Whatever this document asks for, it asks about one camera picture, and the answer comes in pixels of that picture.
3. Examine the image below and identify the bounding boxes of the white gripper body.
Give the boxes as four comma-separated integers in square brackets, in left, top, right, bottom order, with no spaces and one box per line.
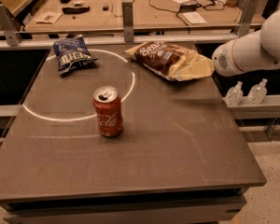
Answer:
[212,40,243,77]

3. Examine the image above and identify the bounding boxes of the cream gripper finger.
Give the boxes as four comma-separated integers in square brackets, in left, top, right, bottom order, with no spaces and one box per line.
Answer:
[175,59,215,81]
[184,51,208,66]

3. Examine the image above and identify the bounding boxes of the brown chip bag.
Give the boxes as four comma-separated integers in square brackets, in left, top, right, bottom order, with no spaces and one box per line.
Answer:
[125,41,198,81]

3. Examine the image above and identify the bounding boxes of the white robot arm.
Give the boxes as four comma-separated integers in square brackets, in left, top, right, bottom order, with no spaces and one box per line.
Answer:
[176,9,280,81]

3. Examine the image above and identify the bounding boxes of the red coke can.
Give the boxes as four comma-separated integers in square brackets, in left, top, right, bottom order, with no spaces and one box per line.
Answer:
[92,86,123,137]

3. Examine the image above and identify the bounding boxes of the blue chip bag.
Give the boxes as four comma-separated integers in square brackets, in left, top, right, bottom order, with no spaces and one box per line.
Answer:
[53,35,97,76]

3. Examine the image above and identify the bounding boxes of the clear sanitizer bottle left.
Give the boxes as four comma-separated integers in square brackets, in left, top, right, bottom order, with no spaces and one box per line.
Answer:
[225,81,243,106]

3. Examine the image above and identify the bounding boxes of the clear sanitizer bottle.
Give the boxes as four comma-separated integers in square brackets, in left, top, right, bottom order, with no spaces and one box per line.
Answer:
[247,78,267,104]
[225,81,243,106]

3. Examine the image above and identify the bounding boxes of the white label card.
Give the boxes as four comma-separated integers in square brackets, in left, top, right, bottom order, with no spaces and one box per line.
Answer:
[183,11,206,24]

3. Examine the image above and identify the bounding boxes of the clear sanitizer bottle right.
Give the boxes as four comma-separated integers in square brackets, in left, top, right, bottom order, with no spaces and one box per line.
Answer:
[247,78,267,104]

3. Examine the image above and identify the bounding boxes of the black power adapter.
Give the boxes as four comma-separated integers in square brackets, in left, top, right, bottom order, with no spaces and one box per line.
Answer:
[180,3,199,12]

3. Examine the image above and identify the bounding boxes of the black device on desk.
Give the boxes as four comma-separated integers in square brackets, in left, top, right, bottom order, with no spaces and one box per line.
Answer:
[62,7,91,15]

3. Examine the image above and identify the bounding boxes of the small paper card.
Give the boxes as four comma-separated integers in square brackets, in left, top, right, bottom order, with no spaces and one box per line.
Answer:
[34,11,63,24]

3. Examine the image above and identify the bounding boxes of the black cable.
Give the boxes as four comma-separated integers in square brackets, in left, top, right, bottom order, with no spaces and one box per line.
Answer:
[147,0,226,27]

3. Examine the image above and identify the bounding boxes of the metal bracket right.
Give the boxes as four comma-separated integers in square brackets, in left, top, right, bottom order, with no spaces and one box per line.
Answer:
[235,0,259,37]

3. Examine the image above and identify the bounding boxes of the metal bracket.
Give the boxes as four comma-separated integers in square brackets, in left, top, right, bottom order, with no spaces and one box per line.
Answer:
[0,4,21,47]
[235,0,259,37]
[121,1,133,42]

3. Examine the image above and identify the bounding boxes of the metal bracket middle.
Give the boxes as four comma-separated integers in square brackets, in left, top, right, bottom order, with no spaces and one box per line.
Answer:
[121,1,133,42]

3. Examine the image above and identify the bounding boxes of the metal bracket left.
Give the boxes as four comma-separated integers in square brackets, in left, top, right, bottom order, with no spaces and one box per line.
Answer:
[0,4,21,47]

